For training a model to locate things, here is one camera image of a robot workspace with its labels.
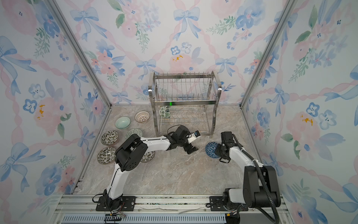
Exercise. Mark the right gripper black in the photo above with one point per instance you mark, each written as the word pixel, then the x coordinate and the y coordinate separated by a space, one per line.
pixel 217 151

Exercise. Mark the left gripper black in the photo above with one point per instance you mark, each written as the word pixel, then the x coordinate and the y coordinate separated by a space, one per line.
pixel 188 149

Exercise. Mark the blue triangle pattern bowl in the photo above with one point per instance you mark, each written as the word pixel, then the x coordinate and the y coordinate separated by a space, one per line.
pixel 210 149

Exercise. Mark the green leaf pattern bowl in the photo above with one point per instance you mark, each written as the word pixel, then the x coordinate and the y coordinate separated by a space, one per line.
pixel 164 112

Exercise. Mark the steel two-tier dish rack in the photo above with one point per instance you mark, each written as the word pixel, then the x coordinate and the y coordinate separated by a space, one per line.
pixel 193 99

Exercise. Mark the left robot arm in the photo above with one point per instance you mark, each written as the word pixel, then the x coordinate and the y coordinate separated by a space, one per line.
pixel 130 153

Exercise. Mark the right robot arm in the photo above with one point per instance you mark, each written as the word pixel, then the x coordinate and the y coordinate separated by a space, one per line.
pixel 259 190

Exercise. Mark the black floral bowl centre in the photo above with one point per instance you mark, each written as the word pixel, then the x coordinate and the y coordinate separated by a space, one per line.
pixel 148 156

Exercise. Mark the maroon patterned white bowl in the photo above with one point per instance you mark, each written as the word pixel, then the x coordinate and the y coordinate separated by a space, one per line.
pixel 142 116

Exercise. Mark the green geometric pattern bowl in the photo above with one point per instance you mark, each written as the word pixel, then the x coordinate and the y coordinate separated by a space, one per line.
pixel 134 131

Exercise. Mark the mint green bowl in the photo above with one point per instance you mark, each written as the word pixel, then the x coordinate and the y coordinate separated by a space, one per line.
pixel 122 122

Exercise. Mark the black floral bowl upper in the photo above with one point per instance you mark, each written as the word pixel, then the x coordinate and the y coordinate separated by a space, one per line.
pixel 109 138

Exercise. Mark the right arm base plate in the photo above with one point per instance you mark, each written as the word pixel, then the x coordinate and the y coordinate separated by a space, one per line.
pixel 221 203

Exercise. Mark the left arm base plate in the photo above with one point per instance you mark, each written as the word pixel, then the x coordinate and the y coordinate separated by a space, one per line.
pixel 124 203

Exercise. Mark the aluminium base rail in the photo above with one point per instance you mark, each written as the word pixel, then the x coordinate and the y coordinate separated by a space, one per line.
pixel 148 209

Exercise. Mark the right aluminium frame post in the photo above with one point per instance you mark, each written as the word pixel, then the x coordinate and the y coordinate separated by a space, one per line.
pixel 286 13

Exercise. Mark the aluminium frame post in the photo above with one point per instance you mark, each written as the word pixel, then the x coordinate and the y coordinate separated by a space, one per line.
pixel 286 13
pixel 57 13

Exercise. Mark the left aluminium frame post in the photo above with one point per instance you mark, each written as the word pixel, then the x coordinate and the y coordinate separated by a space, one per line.
pixel 57 13

